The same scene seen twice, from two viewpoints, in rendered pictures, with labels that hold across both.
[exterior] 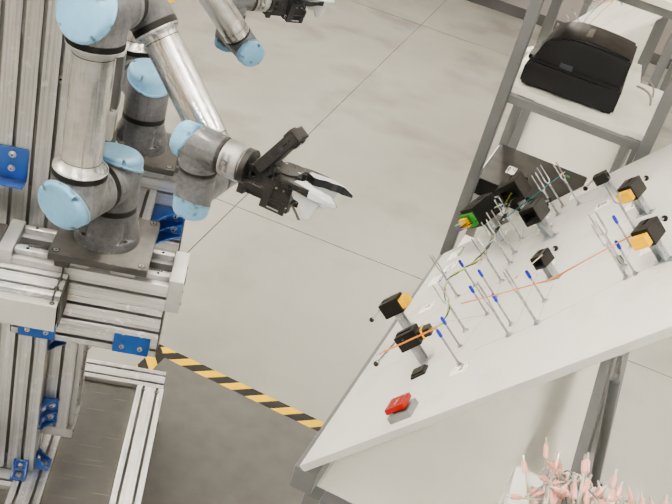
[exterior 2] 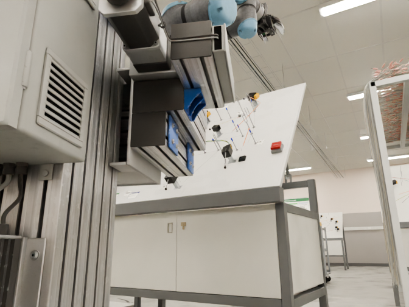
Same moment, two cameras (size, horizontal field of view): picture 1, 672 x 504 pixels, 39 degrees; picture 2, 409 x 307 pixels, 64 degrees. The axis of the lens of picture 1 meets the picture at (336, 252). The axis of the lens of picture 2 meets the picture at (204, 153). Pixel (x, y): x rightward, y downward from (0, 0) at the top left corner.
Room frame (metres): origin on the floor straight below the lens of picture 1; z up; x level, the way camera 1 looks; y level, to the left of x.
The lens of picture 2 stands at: (1.47, 1.41, 0.61)
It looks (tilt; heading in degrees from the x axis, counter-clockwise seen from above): 16 degrees up; 289
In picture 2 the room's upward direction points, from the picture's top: 1 degrees counter-clockwise
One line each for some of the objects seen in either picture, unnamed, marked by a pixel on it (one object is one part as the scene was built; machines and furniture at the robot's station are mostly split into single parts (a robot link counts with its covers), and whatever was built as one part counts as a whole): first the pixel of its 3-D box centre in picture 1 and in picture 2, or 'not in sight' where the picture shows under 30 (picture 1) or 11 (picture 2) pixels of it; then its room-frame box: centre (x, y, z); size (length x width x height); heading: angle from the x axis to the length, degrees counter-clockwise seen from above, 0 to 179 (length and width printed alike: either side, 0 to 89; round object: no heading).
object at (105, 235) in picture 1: (109, 218); not in sight; (1.86, 0.52, 1.21); 0.15 x 0.15 x 0.10
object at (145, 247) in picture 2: not in sight; (138, 250); (2.44, -0.30, 0.60); 0.55 x 0.02 x 0.39; 166
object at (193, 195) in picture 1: (198, 187); (243, 24); (1.67, 0.30, 1.46); 0.11 x 0.08 x 0.11; 164
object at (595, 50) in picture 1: (580, 61); not in sight; (2.95, -0.56, 1.56); 0.30 x 0.23 x 0.19; 78
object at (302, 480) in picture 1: (386, 353); (175, 204); (2.18, -0.22, 0.83); 1.18 x 0.05 x 0.06; 166
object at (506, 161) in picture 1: (530, 184); not in sight; (2.99, -0.57, 1.09); 0.35 x 0.33 x 0.07; 166
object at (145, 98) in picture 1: (146, 88); not in sight; (2.35, 0.61, 1.33); 0.13 x 0.12 x 0.14; 36
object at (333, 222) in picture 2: not in sight; (323, 240); (1.38, -9.41, 0.83); 1.18 x 0.72 x 1.65; 170
